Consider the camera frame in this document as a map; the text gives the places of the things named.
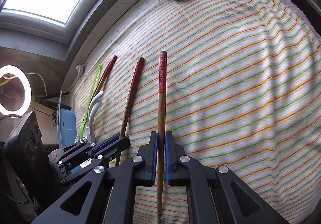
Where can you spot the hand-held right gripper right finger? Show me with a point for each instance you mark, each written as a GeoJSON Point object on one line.
{"type": "Point", "coordinates": [168, 158]}

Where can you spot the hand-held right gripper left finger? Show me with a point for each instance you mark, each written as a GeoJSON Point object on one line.
{"type": "Point", "coordinates": [154, 158]}

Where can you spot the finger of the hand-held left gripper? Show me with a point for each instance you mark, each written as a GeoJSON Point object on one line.
{"type": "Point", "coordinates": [95, 163]}
{"type": "Point", "coordinates": [112, 141]}

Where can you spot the white ceramic spoon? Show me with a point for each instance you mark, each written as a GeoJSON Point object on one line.
{"type": "Point", "coordinates": [96, 96]}
{"type": "Point", "coordinates": [93, 118]}

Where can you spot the clear plastic spoon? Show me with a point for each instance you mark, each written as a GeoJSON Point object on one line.
{"type": "Point", "coordinates": [82, 111]}

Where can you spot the blue plastic utensil basket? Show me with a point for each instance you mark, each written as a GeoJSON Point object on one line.
{"type": "Point", "coordinates": [66, 123]}

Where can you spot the green plastic spoon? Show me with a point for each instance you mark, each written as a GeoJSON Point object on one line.
{"type": "Point", "coordinates": [91, 91]}

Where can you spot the black tripod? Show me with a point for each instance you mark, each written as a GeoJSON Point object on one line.
{"type": "Point", "coordinates": [52, 102]}

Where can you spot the white hook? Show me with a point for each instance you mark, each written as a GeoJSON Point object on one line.
{"type": "Point", "coordinates": [80, 69]}

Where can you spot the striped towel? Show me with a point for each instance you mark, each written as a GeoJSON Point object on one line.
{"type": "Point", "coordinates": [225, 88]}

